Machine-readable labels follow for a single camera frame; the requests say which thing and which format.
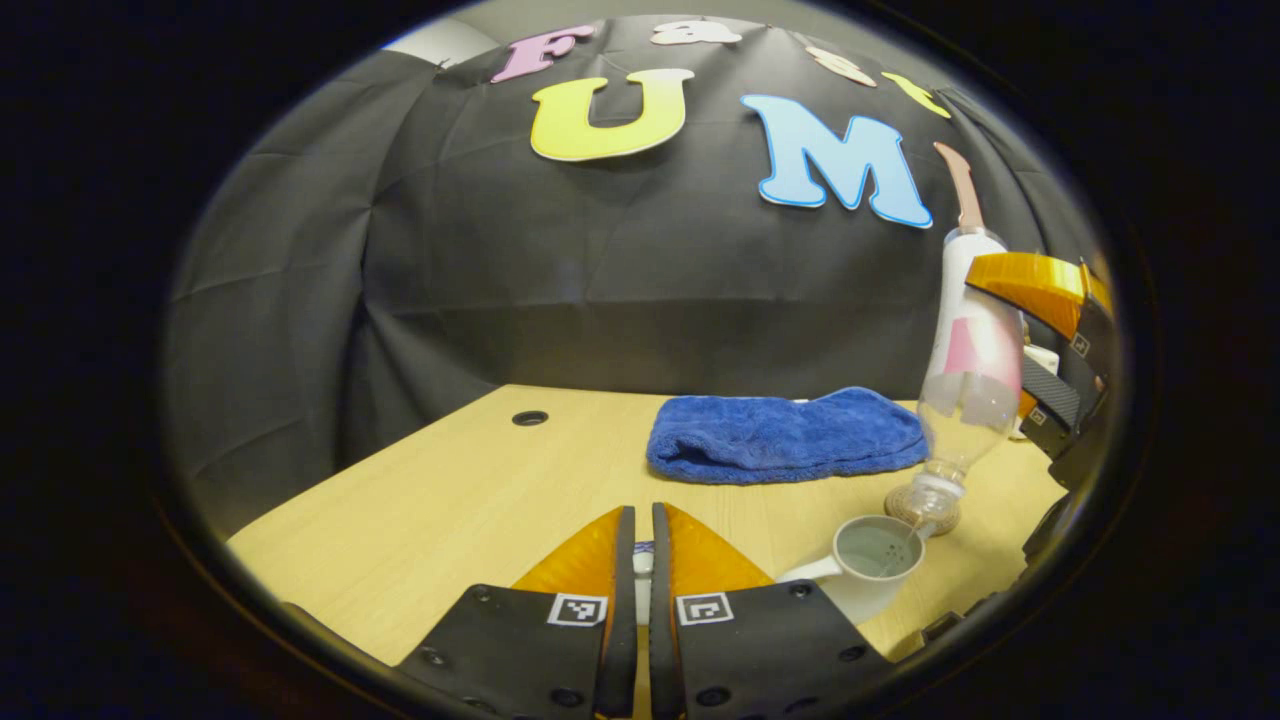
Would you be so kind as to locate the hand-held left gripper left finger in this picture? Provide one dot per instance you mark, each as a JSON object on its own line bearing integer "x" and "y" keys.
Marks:
{"x": 622, "y": 660}

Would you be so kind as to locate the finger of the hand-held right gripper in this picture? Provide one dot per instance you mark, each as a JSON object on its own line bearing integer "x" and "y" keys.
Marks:
{"x": 1090, "y": 345}
{"x": 1050, "y": 395}

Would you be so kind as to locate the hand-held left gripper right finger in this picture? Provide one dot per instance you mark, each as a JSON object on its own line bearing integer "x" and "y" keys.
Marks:
{"x": 662, "y": 660}

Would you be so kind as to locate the clear water bottle pink label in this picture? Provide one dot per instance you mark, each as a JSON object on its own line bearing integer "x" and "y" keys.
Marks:
{"x": 965, "y": 400}

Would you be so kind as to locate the round cork coaster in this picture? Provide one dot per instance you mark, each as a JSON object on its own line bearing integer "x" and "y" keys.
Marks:
{"x": 900, "y": 512}

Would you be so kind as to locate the white ceramic teacup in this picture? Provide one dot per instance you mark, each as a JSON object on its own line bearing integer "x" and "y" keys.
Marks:
{"x": 860, "y": 590}

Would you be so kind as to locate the white toaster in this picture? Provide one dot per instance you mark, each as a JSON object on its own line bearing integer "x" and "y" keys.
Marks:
{"x": 1042, "y": 358}

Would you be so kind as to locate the blue towel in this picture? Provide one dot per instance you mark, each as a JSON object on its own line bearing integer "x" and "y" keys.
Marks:
{"x": 780, "y": 435}

